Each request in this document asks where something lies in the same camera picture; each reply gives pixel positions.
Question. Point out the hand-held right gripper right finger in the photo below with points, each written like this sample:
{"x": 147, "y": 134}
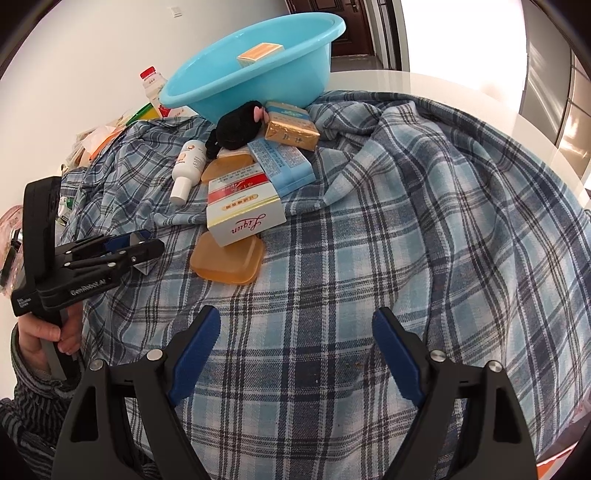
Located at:
{"x": 397, "y": 355}

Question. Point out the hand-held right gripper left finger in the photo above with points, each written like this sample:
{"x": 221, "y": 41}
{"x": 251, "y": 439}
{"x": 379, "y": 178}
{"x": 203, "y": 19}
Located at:
{"x": 196, "y": 350}

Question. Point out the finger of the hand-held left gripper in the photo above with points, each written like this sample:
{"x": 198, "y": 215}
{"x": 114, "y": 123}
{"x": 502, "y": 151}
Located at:
{"x": 120, "y": 242}
{"x": 124, "y": 258}

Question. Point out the amber translucent soap bar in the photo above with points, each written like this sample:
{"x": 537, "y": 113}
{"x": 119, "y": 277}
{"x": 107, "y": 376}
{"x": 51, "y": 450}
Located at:
{"x": 226, "y": 261}
{"x": 224, "y": 170}

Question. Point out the white red box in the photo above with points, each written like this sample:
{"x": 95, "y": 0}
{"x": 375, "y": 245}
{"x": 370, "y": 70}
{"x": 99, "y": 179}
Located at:
{"x": 242, "y": 212}

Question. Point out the blue printed box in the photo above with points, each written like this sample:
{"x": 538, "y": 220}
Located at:
{"x": 281, "y": 164}

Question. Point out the gold box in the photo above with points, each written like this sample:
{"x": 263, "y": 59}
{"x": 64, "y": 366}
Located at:
{"x": 291, "y": 131}

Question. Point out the blue plastic basin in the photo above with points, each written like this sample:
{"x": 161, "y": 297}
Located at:
{"x": 258, "y": 87}

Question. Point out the orange white-edged box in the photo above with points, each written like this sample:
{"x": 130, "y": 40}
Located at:
{"x": 261, "y": 53}

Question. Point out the person's left forearm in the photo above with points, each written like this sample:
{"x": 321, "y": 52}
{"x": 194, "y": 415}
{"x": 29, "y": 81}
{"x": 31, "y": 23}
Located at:
{"x": 27, "y": 415}

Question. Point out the person's left hand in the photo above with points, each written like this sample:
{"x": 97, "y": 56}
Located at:
{"x": 37, "y": 330}

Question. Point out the pink translucent plastic bag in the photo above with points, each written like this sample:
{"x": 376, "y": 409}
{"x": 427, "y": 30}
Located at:
{"x": 9, "y": 249}

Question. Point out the white crumpled bag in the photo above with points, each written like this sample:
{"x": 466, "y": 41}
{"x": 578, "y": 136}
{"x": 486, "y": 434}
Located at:
{"x": 81, "y": 147}

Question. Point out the white lotion bottle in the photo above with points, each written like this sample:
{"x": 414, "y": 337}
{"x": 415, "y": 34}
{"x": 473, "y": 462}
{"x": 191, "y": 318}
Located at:
{"x": 189, "y": 166}

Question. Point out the blue plaid cloth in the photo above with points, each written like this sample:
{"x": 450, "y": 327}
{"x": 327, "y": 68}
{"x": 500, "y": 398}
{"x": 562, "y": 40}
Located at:
{"x": 369, "y": 230}

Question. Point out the yellow cup green rim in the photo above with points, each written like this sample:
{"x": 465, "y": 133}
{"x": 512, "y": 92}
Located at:
{"x": 145, "y": 112}

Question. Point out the cream soap bar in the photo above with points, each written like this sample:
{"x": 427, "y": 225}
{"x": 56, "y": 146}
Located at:
{"x": 233, "y": 152}

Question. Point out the red capped drink bottle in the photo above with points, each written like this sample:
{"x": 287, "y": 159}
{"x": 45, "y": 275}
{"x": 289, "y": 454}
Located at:
{"x": 154, "y": 87}

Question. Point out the black plush toy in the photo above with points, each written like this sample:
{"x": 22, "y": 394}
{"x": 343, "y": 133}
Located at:
{"x": 238, "y": 127}

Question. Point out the orange chair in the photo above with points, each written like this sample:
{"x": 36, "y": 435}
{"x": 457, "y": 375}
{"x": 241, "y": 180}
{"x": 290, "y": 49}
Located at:
{"x": 565, "y": 464}

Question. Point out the silver gold refrigerator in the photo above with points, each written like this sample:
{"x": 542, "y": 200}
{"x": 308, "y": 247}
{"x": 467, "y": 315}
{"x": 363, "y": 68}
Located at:
{"x": 554, "y": 101}

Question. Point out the brown entrance door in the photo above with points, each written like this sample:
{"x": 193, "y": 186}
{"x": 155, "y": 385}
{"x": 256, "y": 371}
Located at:
{"x": 346, "y": 32}

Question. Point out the black framed glass door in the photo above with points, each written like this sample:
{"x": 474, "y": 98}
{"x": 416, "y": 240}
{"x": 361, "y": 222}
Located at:
{"x": 388, "y": 32}

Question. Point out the white wall switch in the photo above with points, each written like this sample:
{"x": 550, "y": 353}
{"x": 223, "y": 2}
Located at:
{"x": 176, "y": 11}

